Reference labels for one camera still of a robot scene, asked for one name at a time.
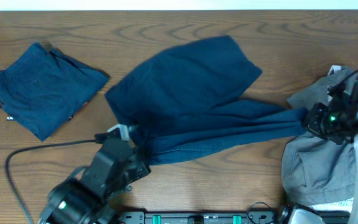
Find dark navy shorts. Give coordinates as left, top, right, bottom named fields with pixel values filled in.
left=105, top=35, right=307, bottom=165

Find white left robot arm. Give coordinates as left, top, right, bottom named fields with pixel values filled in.
left=39, top=124, right=151, bottom=224

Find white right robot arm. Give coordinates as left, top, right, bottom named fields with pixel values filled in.
left=281, top=75, right=358, bottom=223

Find grey garment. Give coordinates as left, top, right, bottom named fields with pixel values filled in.
left=281, top=66, right=356, bottom=206

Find folded navy shorts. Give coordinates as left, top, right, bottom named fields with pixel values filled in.
left=0, top=43, right=109, bottom=141

